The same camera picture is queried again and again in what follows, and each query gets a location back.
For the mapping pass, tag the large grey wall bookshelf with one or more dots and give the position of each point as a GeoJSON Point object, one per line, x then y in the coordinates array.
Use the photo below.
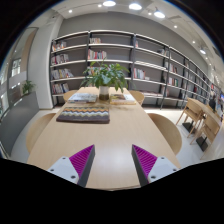
{"type": "Point", "coordinates": [165, 76]}

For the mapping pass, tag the open magazine left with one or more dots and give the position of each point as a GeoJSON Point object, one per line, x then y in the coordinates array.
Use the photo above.
{"type": "Point", "coordinates": [83, 97]}

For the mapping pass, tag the wooden chair far right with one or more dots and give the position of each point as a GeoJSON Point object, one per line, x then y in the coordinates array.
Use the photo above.
{"type": "Point", "coordinates": [138, 97]}

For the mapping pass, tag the book stack right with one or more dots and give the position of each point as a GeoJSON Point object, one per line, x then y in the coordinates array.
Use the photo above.
{"type": "Point", "coordinates": [120, 99]}

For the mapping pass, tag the wooden chair near left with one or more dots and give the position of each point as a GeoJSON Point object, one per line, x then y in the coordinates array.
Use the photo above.
{"type": "Point", "coordinates": [36, 130]}

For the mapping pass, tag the green potted plant white pot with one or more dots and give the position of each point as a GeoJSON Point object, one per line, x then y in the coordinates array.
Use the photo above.
{"type": "Point", "coordinates": [103, 76]}

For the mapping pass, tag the wooden chair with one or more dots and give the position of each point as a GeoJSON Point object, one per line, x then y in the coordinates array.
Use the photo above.
{"type": "Point", "coordinates": [36, 130]}
{"type": "Point", "coordinates": [68, 94]}
{"type": "Point", "coordinates": [138, 97]}
{"type": "Point", "coordinates": [168, 130]}

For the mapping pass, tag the wooden chair far left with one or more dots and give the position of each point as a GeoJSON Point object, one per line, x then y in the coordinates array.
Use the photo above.
{"type": "Point", "coordinates": [68, 94]}

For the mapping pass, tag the small potted plant far left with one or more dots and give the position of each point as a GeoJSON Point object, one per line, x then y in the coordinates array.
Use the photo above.
{"type": "Point", "coordinates": [27, 87]}

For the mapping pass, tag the wooden side desk right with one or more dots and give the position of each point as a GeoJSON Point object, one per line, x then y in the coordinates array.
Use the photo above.
{"type": "Point", "coordinates": [202, 122]}

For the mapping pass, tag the long wooden table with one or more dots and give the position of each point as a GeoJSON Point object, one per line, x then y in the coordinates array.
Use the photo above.
{"type": "Point", "coordinates": [113, 166]}

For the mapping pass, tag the folded striped zigzag towel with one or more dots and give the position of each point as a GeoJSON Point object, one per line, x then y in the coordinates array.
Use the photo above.
{"type": "Point", "coordinates": [85, 115]}

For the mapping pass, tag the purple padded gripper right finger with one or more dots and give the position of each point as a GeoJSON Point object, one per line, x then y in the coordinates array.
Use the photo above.
{"type": "Point", "coordinates": [149, 167]}

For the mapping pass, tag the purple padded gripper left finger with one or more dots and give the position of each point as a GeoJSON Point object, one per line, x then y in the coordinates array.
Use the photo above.
{"type": "Point", "coordinates": [75, 168]}

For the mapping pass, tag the wooden chair near right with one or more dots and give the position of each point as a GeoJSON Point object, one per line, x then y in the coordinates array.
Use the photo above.
{"type": "Point", "coordinates": [168, 130]}

